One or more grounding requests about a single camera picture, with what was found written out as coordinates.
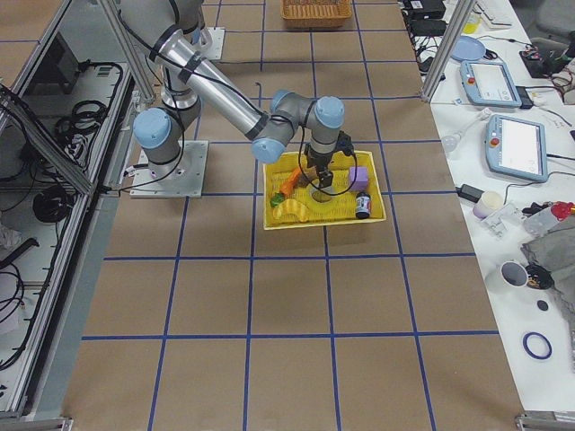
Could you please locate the upper teach pendant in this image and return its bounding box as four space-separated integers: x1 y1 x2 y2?
459 60 522 108

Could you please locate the teach pendant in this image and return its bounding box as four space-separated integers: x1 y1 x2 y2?
459 60 522 108
484 114 549 183

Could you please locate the yellow plastic basket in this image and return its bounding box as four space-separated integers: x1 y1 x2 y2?
262 151 387 230

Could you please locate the brown wicker basket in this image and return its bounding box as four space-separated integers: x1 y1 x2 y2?
280 0 352 30

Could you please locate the yellow toy banana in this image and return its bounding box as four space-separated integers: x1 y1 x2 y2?
272 198 310 223

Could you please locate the light blue plate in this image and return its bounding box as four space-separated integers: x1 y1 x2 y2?
451 35 486 62

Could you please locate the black power adapter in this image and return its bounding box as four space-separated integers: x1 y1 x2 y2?
456 184 484 204

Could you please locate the aluminium frame post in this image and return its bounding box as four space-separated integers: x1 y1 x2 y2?
421 0 476 102

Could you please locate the purple cube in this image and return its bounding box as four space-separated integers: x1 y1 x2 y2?
348 166 369 192

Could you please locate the green toy vegetable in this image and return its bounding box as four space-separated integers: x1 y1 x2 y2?
270 192 286 208

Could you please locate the orange toy carrot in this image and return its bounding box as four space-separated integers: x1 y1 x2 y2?
279 167 302 197

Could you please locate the lavender white cup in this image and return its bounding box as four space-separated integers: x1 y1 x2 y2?
473 190 504 219

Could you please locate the white mug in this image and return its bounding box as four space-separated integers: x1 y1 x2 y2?
485 260 529 295

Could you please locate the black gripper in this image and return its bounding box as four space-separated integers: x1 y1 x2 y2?
304 144 333 189

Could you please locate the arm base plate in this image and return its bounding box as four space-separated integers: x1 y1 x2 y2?
128 140 208 198
198 27 226 61

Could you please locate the blue ring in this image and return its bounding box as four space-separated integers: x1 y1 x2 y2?
522 331 553 360

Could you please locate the lower teach pendant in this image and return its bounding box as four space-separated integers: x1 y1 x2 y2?
484 114 549 183

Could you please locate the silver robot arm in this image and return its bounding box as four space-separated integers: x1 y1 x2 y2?
118 1 345 196

